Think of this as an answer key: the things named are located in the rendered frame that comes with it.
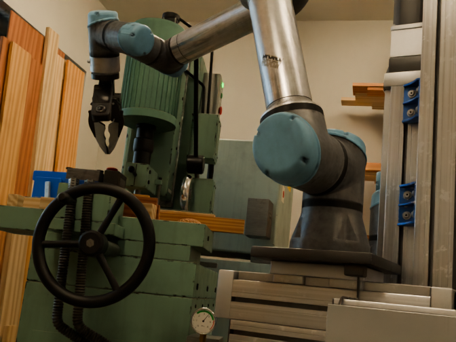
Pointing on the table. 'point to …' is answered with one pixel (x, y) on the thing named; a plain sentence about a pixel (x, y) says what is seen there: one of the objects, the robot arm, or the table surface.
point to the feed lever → (195, 165)
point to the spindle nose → (144, 143)
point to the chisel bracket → (142, 182)
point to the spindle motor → (151, 86)
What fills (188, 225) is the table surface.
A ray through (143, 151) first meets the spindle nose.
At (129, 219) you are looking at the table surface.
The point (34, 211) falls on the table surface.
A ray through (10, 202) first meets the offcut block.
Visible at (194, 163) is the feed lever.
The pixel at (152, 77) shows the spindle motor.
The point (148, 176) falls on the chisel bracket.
